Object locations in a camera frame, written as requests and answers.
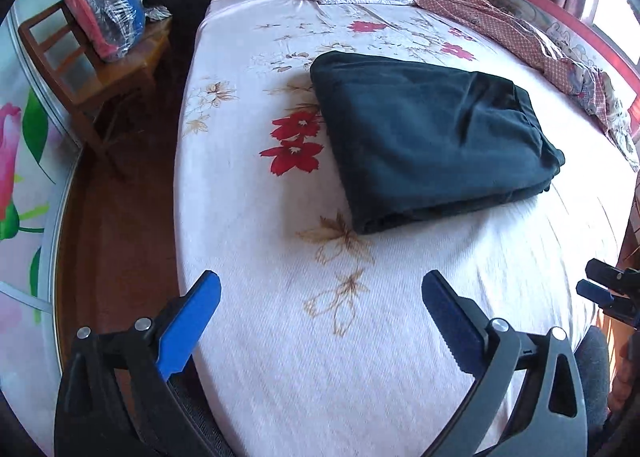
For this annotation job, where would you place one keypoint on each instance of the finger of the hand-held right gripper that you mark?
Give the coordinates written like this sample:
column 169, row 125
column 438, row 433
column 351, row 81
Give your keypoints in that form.
column 597, row 292
column 612, row 274

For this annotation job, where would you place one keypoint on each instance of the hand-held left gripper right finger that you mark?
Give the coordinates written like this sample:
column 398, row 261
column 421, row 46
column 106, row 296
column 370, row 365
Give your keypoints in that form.
column 450, row 317

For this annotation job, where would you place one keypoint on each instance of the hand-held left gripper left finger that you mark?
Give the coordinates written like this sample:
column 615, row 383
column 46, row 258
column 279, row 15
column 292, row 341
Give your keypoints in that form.
column 192, row 317

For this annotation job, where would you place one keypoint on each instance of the dark teal pants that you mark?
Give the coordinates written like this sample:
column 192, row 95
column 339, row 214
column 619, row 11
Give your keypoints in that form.
column 425, row 137

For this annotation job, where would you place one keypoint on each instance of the person's grey knit clothing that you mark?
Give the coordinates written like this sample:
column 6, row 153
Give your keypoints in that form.
column 592, row 377

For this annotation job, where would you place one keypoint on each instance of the bed with floral sheet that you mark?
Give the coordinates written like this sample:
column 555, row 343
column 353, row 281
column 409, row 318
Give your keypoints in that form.
column 350, row 362

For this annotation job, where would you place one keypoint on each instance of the floral wardrobe door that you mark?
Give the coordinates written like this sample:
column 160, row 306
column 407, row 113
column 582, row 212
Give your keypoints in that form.
column 20, row 162

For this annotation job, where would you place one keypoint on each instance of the wooden chair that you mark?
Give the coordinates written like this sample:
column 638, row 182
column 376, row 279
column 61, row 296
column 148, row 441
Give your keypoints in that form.
column 125, row 72

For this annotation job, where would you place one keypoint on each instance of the pink patterned quilt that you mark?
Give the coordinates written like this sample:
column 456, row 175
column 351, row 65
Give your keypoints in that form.
column 500, row 22

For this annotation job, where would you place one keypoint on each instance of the plastic bag of clothes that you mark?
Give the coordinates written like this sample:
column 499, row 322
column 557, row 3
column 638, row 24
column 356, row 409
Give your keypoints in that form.
column 110, row 7

